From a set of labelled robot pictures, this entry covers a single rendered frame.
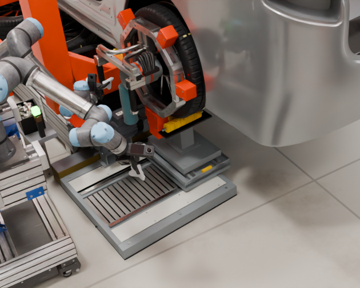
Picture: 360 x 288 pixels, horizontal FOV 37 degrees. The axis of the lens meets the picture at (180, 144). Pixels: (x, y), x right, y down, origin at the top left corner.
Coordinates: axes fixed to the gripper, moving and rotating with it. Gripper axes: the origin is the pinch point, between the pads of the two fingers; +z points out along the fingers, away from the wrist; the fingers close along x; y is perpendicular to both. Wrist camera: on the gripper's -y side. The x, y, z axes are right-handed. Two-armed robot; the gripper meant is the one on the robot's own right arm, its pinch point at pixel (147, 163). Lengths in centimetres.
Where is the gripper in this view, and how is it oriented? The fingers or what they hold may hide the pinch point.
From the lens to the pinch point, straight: 231.4
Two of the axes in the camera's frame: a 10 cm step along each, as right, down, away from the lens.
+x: -0.7, 9.1, -4.0
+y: -9.1, 1.1, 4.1
